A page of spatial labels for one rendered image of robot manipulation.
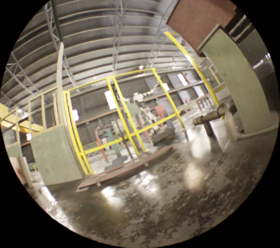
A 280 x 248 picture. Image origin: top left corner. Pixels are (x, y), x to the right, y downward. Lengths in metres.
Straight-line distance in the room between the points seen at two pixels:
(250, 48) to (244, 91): 0.29
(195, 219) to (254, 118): 0.66
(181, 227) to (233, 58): 0.89
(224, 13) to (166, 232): 1.27
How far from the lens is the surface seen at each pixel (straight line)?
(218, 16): 0.99
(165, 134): 2.23
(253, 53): 0.82
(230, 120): 0.83
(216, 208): 0.48
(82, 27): 11.75
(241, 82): 0.76
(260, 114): 0.80
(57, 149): 2.10
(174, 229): 0.48
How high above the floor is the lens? 0.41
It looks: 13 degrees up
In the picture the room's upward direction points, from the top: 25 degrees counter-clockwise
